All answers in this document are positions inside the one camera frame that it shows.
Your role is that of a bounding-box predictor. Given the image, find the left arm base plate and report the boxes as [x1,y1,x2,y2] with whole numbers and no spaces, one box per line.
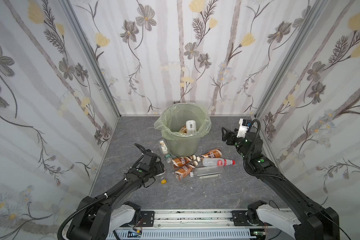
[133,211,155,228]

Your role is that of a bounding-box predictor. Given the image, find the aluminium mounting rail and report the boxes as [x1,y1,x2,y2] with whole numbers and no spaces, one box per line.
[107,208,319,231]

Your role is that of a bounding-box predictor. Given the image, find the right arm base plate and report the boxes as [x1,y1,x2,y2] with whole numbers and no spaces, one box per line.
[231,210,265,227]

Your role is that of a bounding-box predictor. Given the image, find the red cap water bottle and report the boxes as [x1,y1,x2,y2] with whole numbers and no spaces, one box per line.
[202,158,236,167]

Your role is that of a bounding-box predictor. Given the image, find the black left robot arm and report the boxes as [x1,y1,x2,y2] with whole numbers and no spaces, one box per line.
[57,144,164,240]

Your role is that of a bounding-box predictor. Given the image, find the mesh waste bin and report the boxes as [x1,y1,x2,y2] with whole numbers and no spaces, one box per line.
[165,136,205,157]

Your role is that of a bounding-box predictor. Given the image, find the clear square bottle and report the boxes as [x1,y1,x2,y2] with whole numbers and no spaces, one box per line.
[190,166,225,179]

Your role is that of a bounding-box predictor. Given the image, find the clear bottle with crane label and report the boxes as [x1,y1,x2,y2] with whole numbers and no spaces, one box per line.
[159,140,173,164]

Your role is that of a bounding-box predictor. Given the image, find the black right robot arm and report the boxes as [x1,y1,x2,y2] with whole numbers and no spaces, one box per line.
[222,119,341,240]

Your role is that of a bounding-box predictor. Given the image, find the white label clear bottle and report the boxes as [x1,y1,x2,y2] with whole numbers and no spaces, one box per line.
[186,120,197,134]

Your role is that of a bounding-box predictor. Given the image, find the brown coffee bottle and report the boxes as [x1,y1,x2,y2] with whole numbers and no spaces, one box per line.
[175,161,199,180]
[172,155,197,168]
[196,149,222,162]

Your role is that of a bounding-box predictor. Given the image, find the yellow tea bottle red label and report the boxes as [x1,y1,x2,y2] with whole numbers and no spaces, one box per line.
[179,126,187,134]

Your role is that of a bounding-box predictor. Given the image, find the green plastic bin liner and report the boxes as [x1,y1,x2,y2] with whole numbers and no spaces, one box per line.
[154,103,212,140]

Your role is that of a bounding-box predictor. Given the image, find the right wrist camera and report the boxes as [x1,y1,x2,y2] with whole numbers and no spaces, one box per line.
[237,119,252,138]

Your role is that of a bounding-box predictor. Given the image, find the white vented cable duct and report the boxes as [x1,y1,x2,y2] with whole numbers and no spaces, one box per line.
[116,229,257,240]

